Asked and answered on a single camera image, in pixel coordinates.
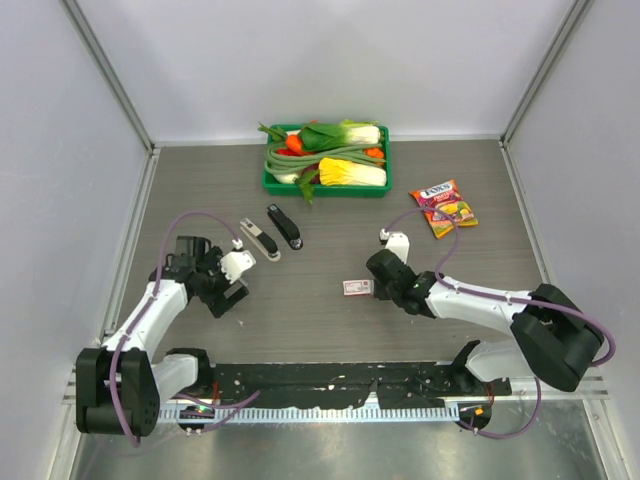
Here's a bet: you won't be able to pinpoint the black deli stapler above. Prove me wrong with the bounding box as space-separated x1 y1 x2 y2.
266 204 303 250

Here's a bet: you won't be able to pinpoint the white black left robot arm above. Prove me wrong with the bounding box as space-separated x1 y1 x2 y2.
76 236 256 441

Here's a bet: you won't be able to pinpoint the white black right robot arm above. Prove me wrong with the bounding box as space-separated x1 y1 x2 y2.
366 249 604 395

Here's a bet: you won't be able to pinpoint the red white staple box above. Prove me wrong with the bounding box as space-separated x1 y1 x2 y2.
342 279 374 297

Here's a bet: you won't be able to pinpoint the Fox's candy bag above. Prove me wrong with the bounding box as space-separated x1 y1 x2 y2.
409 179 479 239

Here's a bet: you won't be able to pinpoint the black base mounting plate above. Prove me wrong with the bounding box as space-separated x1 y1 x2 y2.
213 362 512 410

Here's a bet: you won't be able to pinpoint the green plastic tray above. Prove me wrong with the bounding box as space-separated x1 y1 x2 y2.
259 121 393 203

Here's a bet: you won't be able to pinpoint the toy yellow napa cabbage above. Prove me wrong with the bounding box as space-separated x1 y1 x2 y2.
318 157 387 187

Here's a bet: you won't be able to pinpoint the toy green long beans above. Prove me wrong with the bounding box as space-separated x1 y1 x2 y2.
264 141 390 176

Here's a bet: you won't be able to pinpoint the toy bok choy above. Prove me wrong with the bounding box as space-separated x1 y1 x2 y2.
298 121 382 151

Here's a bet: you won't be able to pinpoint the toy orange carrot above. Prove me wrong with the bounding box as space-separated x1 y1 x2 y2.
285 134 304 155

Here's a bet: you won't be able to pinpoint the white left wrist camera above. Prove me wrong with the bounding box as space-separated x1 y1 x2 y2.
220 250 256 284

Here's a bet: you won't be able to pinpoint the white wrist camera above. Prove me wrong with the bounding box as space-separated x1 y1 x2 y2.
379 229 410 264
220 250 256 284

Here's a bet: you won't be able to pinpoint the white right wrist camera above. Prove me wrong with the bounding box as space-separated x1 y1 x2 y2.
379 229 410 264

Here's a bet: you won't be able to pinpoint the aluminium frame rail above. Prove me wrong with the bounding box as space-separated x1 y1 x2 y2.
62 358 609 424

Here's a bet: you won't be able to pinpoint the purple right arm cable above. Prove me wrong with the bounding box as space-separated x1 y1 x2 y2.
379 205 617 439

